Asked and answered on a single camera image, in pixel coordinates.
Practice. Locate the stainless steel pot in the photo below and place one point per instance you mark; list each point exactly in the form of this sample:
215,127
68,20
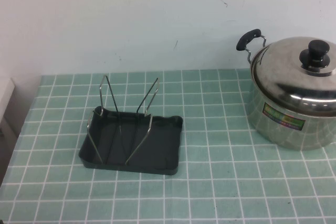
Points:
278,132

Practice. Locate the green checked tablecloth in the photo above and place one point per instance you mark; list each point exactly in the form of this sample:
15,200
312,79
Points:
210,182

